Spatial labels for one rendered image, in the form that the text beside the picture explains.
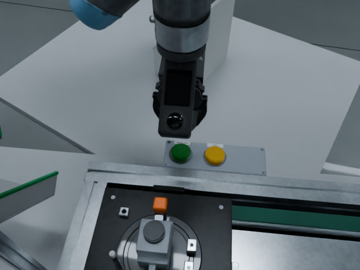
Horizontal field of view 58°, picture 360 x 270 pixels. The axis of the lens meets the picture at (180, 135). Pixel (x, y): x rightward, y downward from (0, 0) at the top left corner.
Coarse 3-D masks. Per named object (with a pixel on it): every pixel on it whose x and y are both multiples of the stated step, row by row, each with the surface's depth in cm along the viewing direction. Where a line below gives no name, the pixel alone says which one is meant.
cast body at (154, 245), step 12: (144, 228) 44; (156, 228) 44; (168, 228) 45; (144, 240) 44; (156, 240) 43; (168, 240) 44; (144, 252) 44; (156, 252) 43; (168, 252) 44; (144, 264) 46; (156, 264) 45; (168, 264) 46
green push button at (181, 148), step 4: (176, 144) 68; (180, 144) 68; (184, 144) 68; (172, 148) 67; (176, 148) 67; (180, 148) 67; (184, 148) 67; (188, 148) 67; (172, 152) 66; (176, 152) 66; (180, 152) 66; (184, 152) 66; (188, 152) 66; (172, 156) 66; (176, 156) 66; (180, 156) 66; (184, 156) 66; (188, 156) 66; (176, 160) 66; (180, 160) 66; (184, 160) 66
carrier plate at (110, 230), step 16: (112, 192) 61; (128, 192) 61; (144, 192) 61; (160, 192) 61; (112, 208) 59; (144, 208) 59; (176, 208) 59; (192, 208) 59; (208, 208) 59; (224, 208) 59; (96, 224) 57; (112, 224) 57; (128, 224) 57; (192, 224) 57; (208, 224) 57; (224, 224) 57; (96, 240) 56; (112, 240) 56; (208, 240) 56; (224, 240) 56; (96, 256) 54; (208, 256) 54; (224, 256) 54
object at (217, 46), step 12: (216, 0) 78; (228, 0) 82; (216, 12) 80; (228, 12) 86; (216, 24) 83; (228, 24) 89; (216, 36) 87; (228, 36) 94; (156, 48) 88; (216, 48) 91; (156, 60) 91; (216, 60) 95; (156, 72) 95; (204, 72) 92
